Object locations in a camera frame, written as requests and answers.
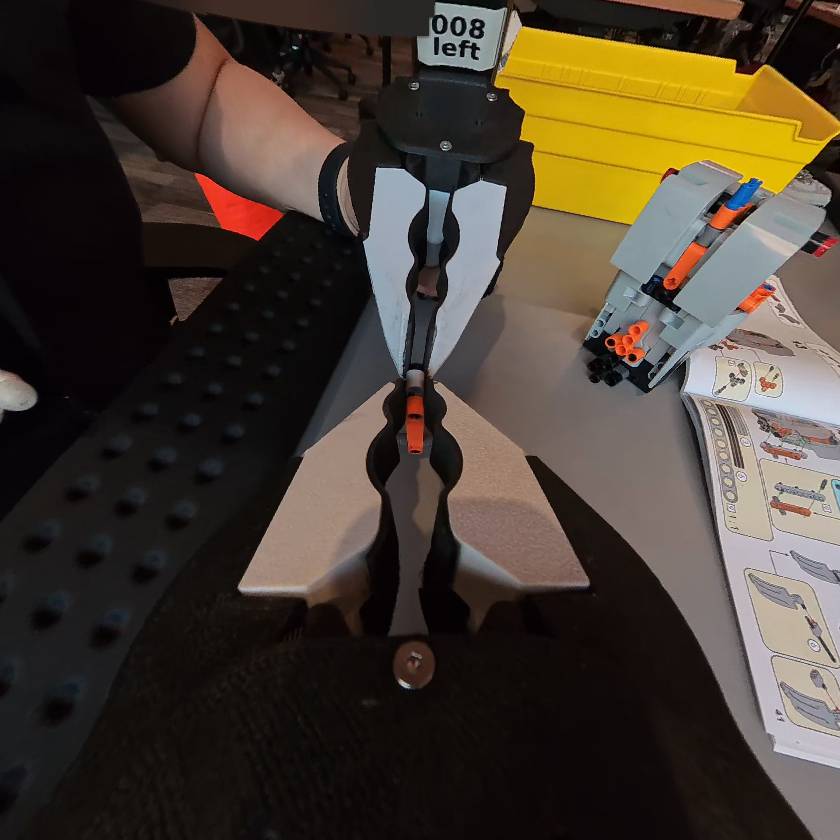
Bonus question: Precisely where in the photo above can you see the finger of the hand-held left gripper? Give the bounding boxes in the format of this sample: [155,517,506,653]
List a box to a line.
[423,182,508,385]
[363,167,427,382]

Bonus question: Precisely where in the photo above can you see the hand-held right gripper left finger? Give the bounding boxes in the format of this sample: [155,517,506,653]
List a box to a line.
[238,379,411,634]

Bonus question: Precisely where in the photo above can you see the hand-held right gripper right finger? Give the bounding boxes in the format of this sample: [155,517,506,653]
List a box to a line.
[423,379,589,631]

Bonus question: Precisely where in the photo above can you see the dark grey brick piece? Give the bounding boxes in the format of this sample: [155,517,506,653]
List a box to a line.
[402,292,442,378]

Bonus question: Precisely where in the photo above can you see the orange and grey brick connector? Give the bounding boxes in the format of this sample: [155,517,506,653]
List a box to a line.
[397,369,435,458]

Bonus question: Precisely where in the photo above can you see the grey building-block robot model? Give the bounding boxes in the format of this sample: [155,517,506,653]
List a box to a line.
[584,161,840,395]

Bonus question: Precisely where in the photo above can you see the person's left forearm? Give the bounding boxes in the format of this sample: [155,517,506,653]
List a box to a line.
[108,20,345,221]

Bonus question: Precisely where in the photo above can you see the person's left hand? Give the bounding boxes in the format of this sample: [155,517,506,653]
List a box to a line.
[336,157,375,238]

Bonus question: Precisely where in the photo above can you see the black wristband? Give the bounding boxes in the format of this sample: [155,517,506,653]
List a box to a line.
[318,141,355,236]

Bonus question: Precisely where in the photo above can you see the orange plastic crate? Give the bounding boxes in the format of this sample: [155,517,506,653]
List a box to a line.
[193,172,284,241]

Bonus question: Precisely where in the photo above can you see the yellow storage bin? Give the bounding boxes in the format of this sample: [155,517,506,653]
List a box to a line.
[495,26,840,221]

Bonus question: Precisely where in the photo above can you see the white instruction booklet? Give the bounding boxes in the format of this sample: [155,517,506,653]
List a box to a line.
[679,276,840,769]

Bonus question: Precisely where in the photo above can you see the person's black shirt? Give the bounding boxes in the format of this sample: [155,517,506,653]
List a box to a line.
[0,0,201,519]

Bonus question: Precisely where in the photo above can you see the white earphone cable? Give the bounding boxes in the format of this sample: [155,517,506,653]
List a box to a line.
[0,369,39,413]

